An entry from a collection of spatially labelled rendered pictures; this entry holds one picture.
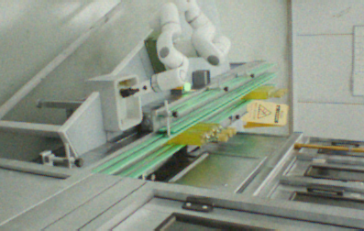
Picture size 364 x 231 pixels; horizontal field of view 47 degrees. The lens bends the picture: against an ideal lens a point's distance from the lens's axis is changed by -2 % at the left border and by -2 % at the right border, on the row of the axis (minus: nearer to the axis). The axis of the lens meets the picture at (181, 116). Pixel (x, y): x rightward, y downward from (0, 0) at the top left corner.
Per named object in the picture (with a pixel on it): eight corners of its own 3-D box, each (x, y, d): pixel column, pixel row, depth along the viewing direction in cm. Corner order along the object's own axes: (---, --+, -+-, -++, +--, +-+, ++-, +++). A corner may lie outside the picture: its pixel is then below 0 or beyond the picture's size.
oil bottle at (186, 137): (166, 143, 206) (205, 147, 196) (165, 132, 205) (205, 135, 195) (171, 139, 211) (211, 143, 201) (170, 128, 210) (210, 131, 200)
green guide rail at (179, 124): (159, 131, 199) (173, 132, 195) (159, 129, 198) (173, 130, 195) (268, 72, 347) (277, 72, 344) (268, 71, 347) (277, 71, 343)
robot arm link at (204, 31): (204, 8, 200) (193, 25, 189) (236, 45, 207) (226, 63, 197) (191, 17, 206) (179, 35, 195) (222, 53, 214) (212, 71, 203)
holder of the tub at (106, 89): (104, 142, 185) (119, 143, 182) (98, 80, 179) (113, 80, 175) (127, 131, 200) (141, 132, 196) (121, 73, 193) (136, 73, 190)
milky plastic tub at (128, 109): (104, 130, 184) (120, 132, 180) (98, 80, 178) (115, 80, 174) (127, 120, 198) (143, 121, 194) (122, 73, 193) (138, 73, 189)
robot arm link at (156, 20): (196, 33, 186) (172, 49, 194) (189, -3, 195) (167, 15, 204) (170, 18, 175) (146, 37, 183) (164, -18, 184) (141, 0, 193)
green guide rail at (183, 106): (157, 115, 197) (172, 116, 193) (157, 114, 197) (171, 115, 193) (268, 64, 346) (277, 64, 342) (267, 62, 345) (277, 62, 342)
